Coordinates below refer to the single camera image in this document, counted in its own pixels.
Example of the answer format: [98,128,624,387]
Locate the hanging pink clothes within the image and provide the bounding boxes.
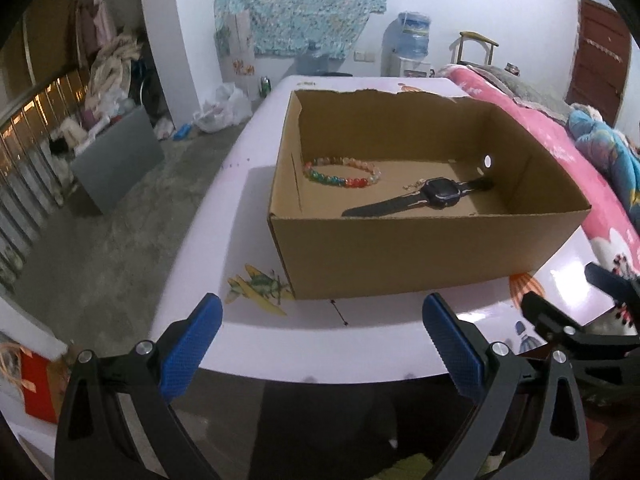
[75,0,118,56]

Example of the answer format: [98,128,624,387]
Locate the red box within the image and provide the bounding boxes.
[20,352,71,426]

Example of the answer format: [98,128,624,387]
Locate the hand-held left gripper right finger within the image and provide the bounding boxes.
[421,293,593,480]

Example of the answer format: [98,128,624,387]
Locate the multicolour bead bracelet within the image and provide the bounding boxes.
[302,156,382,191]

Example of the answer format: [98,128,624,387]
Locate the green fluffy garment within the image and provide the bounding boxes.
[385,452,436,480]

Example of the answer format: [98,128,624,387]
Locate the black smart watch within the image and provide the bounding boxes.
[341,176,495,218]

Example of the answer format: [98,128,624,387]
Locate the balloon print table cover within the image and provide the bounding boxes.
[150,75,621,381]

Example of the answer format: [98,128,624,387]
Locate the teal floral wall cloth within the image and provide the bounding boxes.
[214,0,388,58]

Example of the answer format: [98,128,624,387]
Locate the grey quilt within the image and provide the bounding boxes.
[470,64,576,121]

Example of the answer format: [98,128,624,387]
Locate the blue water dispenser bottle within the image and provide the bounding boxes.
[382,10,433,80]

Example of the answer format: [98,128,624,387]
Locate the brown cardboard box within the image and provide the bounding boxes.
[266,88,592,301]

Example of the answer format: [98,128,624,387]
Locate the wooden chair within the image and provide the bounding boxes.
[452,31,498,68]

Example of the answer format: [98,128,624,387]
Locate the brown wooden door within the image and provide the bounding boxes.
[565,0,633,128]

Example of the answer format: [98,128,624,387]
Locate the white plastic bags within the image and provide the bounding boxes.
[192,82,253,135]

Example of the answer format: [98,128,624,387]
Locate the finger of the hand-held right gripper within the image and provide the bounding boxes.
[521,290,640,361]
[584,261,640,306]

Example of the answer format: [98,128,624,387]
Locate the brown wooden wardrobe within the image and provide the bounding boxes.
[0,0,81,126]

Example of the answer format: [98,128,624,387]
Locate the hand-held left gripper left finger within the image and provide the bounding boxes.
[54,292,225,480]

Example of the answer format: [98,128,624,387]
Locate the pink floral blanket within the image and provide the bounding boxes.
[445,64,640,331]

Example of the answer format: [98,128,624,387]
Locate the lit metal railing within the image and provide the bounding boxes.
[0,67,96,291]

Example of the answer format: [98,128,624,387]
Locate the white paper sheet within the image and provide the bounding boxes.
[227,12,257,77]

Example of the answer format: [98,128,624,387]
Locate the pile of clothes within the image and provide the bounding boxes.
[82,30,146,131]

